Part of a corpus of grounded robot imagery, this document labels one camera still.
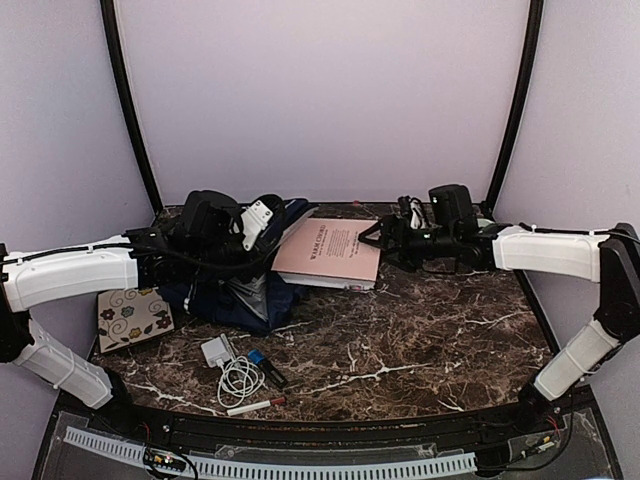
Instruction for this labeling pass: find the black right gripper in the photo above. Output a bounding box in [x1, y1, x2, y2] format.
[357, 214, 458, 273]

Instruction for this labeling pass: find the pink book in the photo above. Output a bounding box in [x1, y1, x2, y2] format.
[272, 218, 380, 291]

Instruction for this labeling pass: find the navy blue student backpack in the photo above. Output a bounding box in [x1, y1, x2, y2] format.
[158, 190, 317, 336]

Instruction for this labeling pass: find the grey ianra magazine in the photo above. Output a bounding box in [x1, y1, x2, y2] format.
[227, 275, 268, 322]

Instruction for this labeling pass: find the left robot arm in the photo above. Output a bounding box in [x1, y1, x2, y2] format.
[1, 190, 286, 436]

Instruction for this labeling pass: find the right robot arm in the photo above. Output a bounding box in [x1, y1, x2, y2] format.
[358, 184, 639, 434]

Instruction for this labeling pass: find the green ceramic bowl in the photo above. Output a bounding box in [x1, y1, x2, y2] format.
[477, 217, 494, 229]

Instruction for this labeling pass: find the black marker blue cap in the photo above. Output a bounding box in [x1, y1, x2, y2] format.
[248, 349, 288, 389]

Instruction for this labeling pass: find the white pen red cap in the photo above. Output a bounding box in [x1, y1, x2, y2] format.
[227, 396, 287, 417]

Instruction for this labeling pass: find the small circuit board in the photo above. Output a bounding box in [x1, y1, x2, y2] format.
[142, 448, 188, 474]

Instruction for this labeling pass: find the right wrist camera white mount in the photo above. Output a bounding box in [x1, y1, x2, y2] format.
[398, 196, 430, 230]

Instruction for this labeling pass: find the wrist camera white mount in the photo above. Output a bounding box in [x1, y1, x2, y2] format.
[398, 196, 430, 230]
[230, 194, 286, 252]

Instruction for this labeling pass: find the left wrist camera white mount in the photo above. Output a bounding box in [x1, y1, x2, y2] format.
[230, 194, 286, 252]

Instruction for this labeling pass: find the white charger with cable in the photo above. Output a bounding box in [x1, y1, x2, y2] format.
[200, 334, 266, 409]

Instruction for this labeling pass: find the black front rail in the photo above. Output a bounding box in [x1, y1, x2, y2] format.
[54, 389, 596, 454]

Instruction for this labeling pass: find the white slotted cable duct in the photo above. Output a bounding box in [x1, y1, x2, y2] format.
[63, 427, 477, 479]

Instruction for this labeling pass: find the black frame post right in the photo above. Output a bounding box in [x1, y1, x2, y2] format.
[480, 0, 545, 218]

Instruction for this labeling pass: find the black frame post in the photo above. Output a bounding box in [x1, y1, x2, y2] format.
[99, 0, 164, 215]
[480, 0, 545, 218]

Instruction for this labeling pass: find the black frame post left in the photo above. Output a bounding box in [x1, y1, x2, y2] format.
[99, 0, 164, 215]

